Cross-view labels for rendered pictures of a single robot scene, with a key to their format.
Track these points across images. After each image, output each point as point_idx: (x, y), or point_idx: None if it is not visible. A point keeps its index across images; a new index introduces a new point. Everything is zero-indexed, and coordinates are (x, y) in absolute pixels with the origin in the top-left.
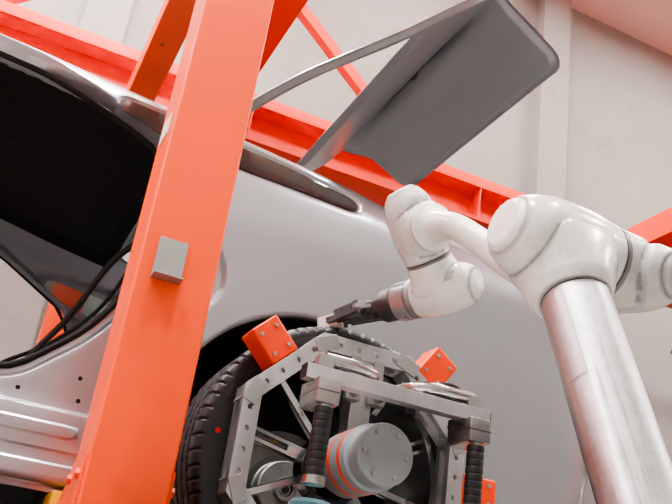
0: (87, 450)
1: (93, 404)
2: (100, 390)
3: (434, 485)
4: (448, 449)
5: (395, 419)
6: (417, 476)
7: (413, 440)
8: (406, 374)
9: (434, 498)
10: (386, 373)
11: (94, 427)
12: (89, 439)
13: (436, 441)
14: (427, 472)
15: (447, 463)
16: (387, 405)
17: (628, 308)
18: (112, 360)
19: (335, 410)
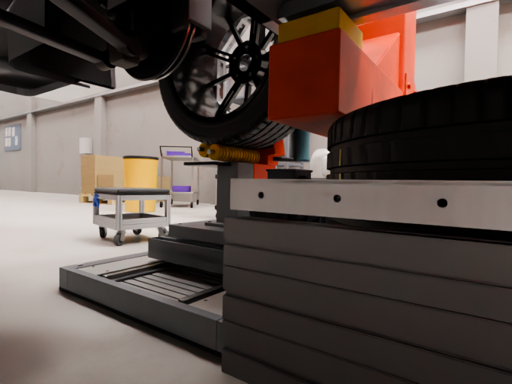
0: (412, 79)
1: (408, 40)
2: (411, 40)
3: (217, 78)
4: (225, 64)
5: (211, 29)
6: (203, 65)
7: (210, 46)
8: (248, 26)
9: (218, 84)
10: (248, 18)
11: (414, 68)
12: (412, 72)
13: (220, 56)
14: (210, 67)
15: (225, 71)
16: (218, 21)
17: None
18: (415, 33)
19: (253, 30)
